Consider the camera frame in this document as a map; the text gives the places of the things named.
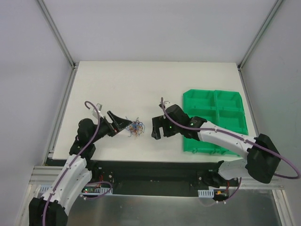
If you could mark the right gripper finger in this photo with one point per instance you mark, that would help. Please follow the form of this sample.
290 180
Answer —
169 129
157 123

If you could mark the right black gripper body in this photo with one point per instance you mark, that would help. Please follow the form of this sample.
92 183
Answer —
161 125

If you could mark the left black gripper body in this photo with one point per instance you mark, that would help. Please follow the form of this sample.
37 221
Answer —
110 125

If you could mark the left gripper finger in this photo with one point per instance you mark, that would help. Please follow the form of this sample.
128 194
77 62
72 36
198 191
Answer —
117 128
116 119

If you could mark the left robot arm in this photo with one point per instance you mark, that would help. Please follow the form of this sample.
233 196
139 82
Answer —
53 207

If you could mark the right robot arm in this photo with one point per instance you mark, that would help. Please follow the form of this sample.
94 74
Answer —
259 157

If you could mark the green compartment tray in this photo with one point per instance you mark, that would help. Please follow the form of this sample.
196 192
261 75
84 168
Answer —
222 108

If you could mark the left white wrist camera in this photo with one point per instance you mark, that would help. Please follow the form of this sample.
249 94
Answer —
96 112

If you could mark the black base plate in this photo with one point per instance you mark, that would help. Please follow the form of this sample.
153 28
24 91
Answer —
179 179

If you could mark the left aluminium frame post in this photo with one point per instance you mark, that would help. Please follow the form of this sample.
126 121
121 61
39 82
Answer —
55 31

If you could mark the aluminium frame post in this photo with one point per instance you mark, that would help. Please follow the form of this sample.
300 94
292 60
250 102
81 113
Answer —
55 31
260 33

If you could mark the aluminium front rail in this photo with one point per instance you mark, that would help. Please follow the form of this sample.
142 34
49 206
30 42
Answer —
46 175

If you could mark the right aluminium frame post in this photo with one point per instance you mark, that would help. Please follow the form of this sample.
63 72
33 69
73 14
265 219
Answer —
260 33

